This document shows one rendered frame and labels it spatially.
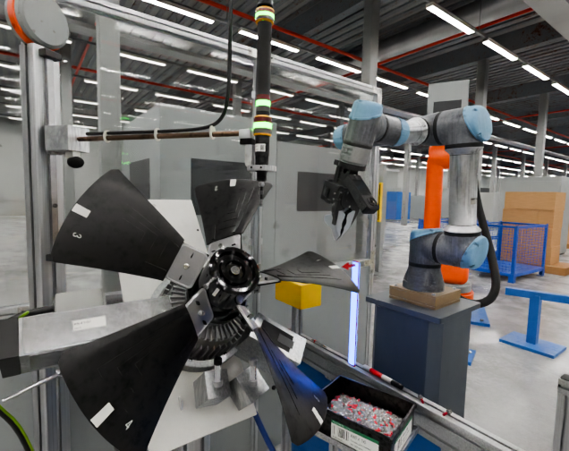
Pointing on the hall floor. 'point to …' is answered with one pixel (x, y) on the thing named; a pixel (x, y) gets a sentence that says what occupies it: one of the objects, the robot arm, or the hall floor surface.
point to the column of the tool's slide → (57, 430)
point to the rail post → (284, 434)
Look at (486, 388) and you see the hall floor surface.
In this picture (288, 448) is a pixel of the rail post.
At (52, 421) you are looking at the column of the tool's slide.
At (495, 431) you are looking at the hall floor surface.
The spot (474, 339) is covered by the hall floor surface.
